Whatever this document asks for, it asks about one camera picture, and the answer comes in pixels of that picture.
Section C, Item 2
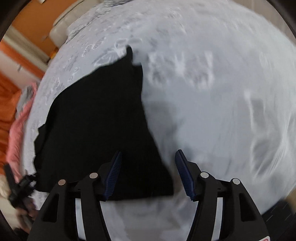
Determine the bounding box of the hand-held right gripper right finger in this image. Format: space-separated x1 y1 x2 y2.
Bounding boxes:
175 149 270 241

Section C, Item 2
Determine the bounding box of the white padded headboard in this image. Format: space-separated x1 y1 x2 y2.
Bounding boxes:
49 0 97 48

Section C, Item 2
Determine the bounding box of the dark striped cloth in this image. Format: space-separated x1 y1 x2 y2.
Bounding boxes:
262 199 296 234

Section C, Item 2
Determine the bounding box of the person's left hand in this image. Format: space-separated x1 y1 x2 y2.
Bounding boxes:
17 197 39 220

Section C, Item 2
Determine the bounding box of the black garment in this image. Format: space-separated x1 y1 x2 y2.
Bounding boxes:
33 45 174 201

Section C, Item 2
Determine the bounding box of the pink cloth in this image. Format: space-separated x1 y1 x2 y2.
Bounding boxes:
6 83 38 168

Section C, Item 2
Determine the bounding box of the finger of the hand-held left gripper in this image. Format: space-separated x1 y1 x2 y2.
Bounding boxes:
19 174 38 194

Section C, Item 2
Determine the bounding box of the grey cloth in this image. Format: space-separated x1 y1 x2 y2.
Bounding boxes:
16 85 35 114

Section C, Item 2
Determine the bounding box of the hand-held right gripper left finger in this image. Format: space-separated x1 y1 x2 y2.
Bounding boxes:
28 151 122 241

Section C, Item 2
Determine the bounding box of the grey printed bed sheet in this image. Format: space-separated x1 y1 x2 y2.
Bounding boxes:
20 0 292 240

